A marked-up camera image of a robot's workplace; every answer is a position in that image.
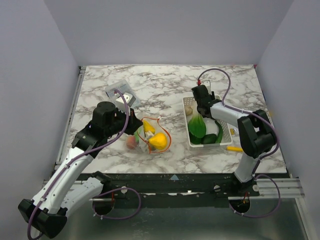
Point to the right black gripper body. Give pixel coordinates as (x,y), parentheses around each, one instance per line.
(203,104)

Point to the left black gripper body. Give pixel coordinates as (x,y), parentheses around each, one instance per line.
(119,125)

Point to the orange toy peach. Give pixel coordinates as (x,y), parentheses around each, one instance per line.
(131,142)

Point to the white plastic basket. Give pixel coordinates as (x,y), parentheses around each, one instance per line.
(227,137)

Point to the clear zip top bag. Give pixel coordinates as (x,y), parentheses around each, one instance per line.
(143,147)

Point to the yellow toy pepper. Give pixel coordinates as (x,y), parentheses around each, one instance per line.
(158,141)

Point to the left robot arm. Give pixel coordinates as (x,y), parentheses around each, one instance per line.
(49,209)

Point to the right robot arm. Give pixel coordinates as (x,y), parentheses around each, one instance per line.
(256,133)

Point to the beige toy garlic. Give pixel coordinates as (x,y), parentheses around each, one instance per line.
(188,110)

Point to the green toy bok choy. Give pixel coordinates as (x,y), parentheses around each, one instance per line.
(197,128)

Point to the dark toy avocado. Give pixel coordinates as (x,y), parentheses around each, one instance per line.
(209,139)

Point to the green toy pea pod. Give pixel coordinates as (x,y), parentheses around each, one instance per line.
(220,133)

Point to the small binder clip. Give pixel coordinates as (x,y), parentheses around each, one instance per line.
(232,131)

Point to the yellow marker pen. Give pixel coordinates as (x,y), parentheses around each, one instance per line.
(234,149)

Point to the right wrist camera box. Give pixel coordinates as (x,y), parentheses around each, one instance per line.
(208,85)

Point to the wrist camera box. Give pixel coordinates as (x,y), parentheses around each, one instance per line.
(127,98)
(208,85)

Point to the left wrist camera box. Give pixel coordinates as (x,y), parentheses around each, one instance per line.
(127,98)

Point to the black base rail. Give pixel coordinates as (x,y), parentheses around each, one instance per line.
(171,190)

